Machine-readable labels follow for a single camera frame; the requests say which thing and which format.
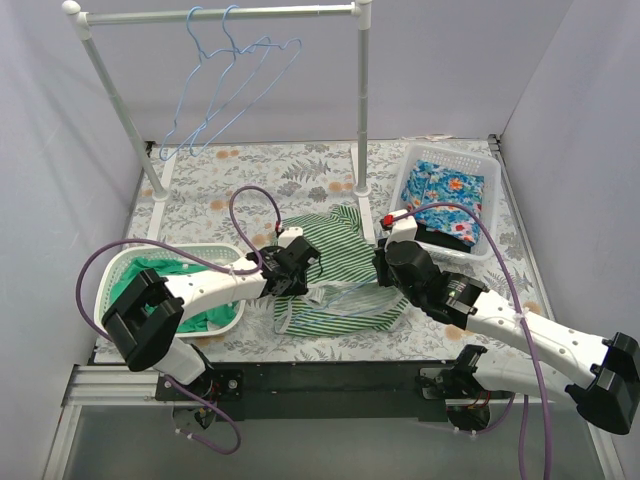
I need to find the blue wire hanger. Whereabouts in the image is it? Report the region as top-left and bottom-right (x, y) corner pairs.
(174, 5), (303, 157)
(291, 278), (403, 325)
(159, 7), (257, 161)

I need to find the green striped tank top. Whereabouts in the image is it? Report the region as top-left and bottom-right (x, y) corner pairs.
(274, 205), (408, 337)

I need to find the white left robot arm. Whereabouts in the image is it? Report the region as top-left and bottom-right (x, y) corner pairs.
(101, 236), (321, 400)

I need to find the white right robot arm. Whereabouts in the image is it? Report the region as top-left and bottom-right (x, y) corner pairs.
(373, 241), (639, 435)

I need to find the black folded garment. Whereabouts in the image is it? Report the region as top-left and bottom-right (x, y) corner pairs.
(415, 223), (471, 253)

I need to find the green shirt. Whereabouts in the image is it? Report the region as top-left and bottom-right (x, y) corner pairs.
(110, 257), (239, 334)

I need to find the white right laundry basket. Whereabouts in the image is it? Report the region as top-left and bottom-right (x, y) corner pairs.
(389, 143), (501, 264)

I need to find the white laundry basket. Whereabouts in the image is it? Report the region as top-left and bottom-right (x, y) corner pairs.
(94, 243), (246, 340)
(389, 143), (501, 264)

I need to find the blue floral garment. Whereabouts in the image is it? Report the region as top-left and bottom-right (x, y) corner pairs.
(400, 160), (485, 246)

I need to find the white left laundry basket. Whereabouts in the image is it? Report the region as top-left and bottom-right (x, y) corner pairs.
(94, 243), (246, 340)

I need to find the floral table cloth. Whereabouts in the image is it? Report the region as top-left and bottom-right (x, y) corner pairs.
(125, 141), (549, 363)

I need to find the white clothes rack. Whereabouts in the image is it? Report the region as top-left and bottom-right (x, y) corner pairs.
(61, 1), (375, 244)

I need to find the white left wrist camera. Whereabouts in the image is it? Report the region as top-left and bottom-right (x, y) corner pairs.
(277, 227), (303, 248)

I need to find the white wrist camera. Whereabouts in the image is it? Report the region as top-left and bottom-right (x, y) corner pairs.
(380, 210), (418, 243)
(277, 227), (303, 248)

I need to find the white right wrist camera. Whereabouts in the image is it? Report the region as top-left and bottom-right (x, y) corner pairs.
(380, 210), (418, 243)

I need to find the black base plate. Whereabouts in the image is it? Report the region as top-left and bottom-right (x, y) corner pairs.
(154, 360), (494, 426)

